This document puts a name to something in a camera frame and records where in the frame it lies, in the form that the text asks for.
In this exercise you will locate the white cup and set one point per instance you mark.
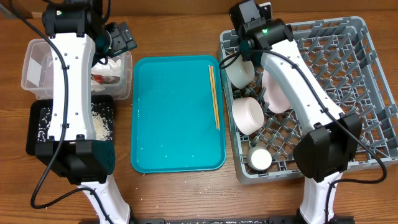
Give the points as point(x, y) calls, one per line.
point(259, 158)

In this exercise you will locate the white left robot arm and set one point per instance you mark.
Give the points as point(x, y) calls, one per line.
point(80, 36)

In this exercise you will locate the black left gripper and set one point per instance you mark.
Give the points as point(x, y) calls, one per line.
point(123, 38)

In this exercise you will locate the small pink plate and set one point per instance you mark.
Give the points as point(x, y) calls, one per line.
point(247, 114)

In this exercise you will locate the clear plastic bin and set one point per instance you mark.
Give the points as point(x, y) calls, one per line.
point(37, 73)

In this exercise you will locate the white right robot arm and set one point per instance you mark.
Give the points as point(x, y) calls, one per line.
point(329, 137)

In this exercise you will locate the white plastic wrapper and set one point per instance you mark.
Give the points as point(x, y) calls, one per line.
point(103, 75)

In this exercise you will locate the large pink plate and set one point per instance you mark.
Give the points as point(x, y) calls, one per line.
point(278, 102)

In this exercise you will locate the black plastic bin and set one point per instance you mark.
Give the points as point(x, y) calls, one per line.
point(35, 114)

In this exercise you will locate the cardboard box wall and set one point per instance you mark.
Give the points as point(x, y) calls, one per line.
point(210, 7)

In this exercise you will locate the grey bowl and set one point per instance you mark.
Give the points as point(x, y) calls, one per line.
point(240, 73)

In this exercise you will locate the wooden chopstick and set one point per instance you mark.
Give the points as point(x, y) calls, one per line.
point(216, 98)
point(212, 96)

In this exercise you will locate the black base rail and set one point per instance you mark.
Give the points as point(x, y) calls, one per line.
point(288, 219)

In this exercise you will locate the pile of rice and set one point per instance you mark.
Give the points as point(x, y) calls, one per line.
point(103, 120)

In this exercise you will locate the teal plastic tray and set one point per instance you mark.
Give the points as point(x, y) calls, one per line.
point(173, 122)

